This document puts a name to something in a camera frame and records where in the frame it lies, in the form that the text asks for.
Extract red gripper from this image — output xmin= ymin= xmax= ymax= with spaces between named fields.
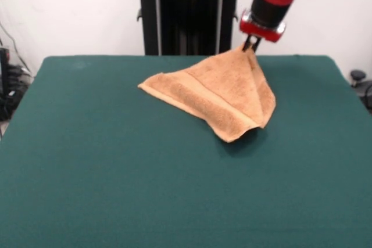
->
xmin=238 ymin=8 xmax=288 ymax=54

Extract tan terry towel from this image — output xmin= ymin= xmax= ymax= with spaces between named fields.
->
xmin=137 ymin=44 xmax=277 ymax=143

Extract black chair caster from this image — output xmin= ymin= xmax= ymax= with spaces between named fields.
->
xmin=350 ymin=70 xmax=367 ymax=88

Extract black chair base leg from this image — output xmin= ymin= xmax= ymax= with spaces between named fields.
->
xmin=356 ymin=81 xmax=372 ymax=112

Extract black power strip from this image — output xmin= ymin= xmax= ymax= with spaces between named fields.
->
xmin=7 ymin=65 xmax=33 ymax=106

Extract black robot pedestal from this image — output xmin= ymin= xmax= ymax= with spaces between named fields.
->
xmin=127 ymin=0 xmax=250 ymax=56

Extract grey cable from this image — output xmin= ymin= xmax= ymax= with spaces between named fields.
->
xmin=0 ymin=23 xmax=31 ymax=74

